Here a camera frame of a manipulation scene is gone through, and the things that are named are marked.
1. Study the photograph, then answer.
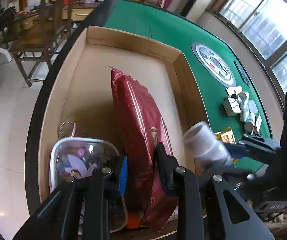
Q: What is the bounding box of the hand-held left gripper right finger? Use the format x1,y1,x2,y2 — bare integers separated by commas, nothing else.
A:
154,142,276,240

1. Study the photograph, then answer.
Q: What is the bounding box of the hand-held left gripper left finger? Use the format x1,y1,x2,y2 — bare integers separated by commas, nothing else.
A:
13,154,128,240

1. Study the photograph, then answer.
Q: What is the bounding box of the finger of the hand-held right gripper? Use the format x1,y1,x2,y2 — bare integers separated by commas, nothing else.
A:
223,134,282,161
200,165,257,188

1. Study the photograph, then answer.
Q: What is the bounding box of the white plastic bottle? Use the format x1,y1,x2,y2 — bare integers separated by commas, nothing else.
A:
183,121,233,168

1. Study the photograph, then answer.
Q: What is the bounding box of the red snack packet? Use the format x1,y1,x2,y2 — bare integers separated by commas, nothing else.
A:
110,67,180,232

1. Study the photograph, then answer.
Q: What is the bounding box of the cardboard box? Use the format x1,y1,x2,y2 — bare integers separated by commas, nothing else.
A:
37,26,209,240

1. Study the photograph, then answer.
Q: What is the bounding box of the yellow snack packet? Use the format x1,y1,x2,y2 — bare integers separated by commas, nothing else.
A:
215,127,238,164

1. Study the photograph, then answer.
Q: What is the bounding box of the tissue packet with blue cartoon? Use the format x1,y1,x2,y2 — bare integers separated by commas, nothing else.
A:
240,100,258,122

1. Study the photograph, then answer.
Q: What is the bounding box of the clear plastic trinket container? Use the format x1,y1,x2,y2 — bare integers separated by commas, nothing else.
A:
49,137,129,233

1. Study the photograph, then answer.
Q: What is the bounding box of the small orange box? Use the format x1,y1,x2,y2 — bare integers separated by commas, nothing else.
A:
127,212,144,230

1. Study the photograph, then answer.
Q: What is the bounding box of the person's patterned clothing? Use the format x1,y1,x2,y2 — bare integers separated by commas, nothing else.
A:
265,200,287,234

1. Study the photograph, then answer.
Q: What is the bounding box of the black smartphone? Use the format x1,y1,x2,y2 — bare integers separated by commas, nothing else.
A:
234,61,251,87

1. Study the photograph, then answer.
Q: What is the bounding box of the round table centre panel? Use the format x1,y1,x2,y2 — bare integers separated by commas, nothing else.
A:
191,42,234,86

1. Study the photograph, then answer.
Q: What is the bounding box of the window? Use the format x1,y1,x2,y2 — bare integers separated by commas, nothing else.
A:
209,0,287,100

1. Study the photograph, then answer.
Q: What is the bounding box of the cluttered wooden desk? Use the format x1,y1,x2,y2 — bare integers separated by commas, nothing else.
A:
61,0,105,22

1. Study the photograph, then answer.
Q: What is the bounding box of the metal bead chain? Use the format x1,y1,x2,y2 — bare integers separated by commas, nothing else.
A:
58,121,87,140

